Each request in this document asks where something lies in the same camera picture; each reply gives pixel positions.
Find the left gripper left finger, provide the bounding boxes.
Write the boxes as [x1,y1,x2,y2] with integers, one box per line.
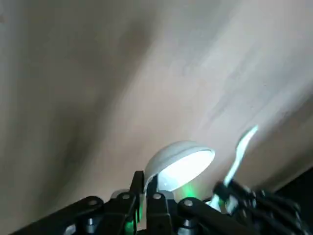
[14,170,145,235]

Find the small pale plastic spoon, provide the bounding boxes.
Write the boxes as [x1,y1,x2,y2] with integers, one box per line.
[209,124,259,212]

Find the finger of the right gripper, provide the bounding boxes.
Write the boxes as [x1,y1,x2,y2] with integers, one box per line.
[213,181,233,213]
[231,182,255,221]

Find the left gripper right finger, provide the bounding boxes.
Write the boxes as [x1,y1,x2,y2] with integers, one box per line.
[146,176,260,235]

